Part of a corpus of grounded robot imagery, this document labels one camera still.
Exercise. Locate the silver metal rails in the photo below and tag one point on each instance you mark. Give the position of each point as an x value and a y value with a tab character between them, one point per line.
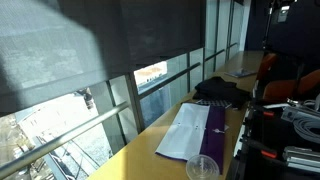
301	158

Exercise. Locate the checkerboard marker sheet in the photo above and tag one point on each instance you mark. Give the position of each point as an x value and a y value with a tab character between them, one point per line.
216	103

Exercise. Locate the dark roller window blind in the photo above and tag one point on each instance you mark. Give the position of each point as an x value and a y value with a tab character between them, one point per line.
49	48

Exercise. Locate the orange chair far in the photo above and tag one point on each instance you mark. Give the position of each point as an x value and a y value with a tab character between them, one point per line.
266	63

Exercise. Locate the black equipment cart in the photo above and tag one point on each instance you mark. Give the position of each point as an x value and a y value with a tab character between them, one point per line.
274	133

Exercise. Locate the blue booklet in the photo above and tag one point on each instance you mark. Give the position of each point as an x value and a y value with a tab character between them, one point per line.
240	73

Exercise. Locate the metal window handrail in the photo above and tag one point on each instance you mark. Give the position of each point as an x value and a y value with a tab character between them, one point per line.
23	161

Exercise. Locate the orange chair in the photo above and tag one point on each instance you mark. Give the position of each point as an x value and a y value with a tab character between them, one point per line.
280	90
266	63

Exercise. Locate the clear plastic cup lid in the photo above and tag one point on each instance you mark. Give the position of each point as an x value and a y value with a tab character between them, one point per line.
202	167

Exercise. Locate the black cloth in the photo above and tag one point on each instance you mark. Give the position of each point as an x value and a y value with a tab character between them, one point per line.
217	88

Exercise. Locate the orange chair near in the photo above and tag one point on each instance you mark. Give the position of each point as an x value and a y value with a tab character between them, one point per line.
280	90

